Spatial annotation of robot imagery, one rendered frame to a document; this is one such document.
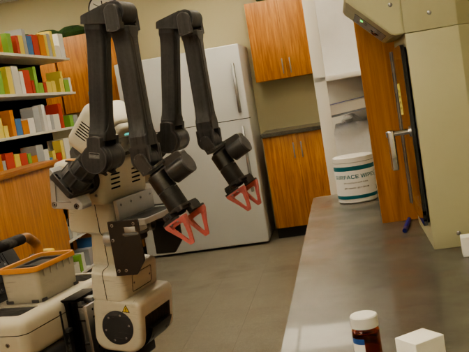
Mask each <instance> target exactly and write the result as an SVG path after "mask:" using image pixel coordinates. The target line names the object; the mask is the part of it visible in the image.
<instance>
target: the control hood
mask: <svg viewBox="0 0 469 352"><path fill-rule="evenodd" d="M343 13H344V15H345V16H346V17H348V18H350V19H351V20H352V21H353V20H354V16H355V14H356V15H358V16H359V17H361V18H362V19H363V20H365V21H366V22H368V23H369V24H370V25H371V26H373V27H375V28H376V29H377V30H378V31H380V32H381V33H383V34H384V35H386V37H384V38H383V39H382V40H381V42H383V43H390V42H393V41H395V40H396V39H397V38H399V37H400V36H402V35H403V33H405V32H404V26H403V16H402V10H401V1H400V0H343Z"/></svg>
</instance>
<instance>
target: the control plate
mask: <svg viewBox="0 0 469 352"><path fill-rule="evenodd" d="M360 20H361V21H363V22H362V23H363V24H362V23H360V22H361V21H360ZM353 21H354V22H356V23H357V24H358V25H360V26H361V27H363V28H364V29H365V30H367V31H368V32H370V33H371V30H372V31H373V30H374V29H375V30H376V34H377V35H378V36H375V37H376V38H378V39H379V40H382V39H383V38H384V37H386V35H384V34H383V33H381V32H380V31H378V30H377V29H376V28H375V27H373V26H371V25H370V24H369V23H368V22H366V21H365V20H363V19H362V18H361V17H359V16H358V15H356V14H355V16H354V20H353Z"/></svg>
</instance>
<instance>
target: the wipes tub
mask: <svg viewBox="0 0 469 352"><path fill-rule="evenodd" d="M332 161H333V167H334V176H335V180H336V189H337V194H338V201H339V202H340V203H342V204H353V203H363V202H367V201H370V200H375V199H376V198H377V197H378V190H377V184H376V179H375V170H374V164H373V155H372V153H371V152H360V153H353V154H345V155H341V156H336V157H334V158H333V159H332Z"/></svg>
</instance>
